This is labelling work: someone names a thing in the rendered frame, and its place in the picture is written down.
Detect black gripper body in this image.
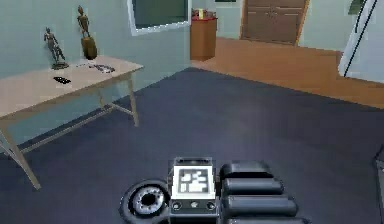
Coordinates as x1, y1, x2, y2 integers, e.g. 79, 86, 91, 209
119, 179, 172, 224

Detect black and white flat object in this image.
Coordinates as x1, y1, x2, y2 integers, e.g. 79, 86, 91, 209
89, 63, 116, 74

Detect beige wooden table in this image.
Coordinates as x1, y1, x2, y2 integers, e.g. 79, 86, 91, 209
0, 55, 145, 191

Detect brown cabinet with red top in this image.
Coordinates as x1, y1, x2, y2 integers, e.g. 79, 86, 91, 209
190, 17, 218, 62

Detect grey human figure statue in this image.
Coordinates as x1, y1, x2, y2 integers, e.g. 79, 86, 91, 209
43, 26, 70, 71

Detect white framed window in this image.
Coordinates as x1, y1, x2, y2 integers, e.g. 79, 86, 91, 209
126, 0, 193, 37

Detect brown wooden door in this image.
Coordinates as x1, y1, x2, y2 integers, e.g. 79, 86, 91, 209
239, 0, 311, 47

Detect bronze figure statue on pedestal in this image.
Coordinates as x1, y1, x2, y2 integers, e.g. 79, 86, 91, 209
76, 5, 99, 61

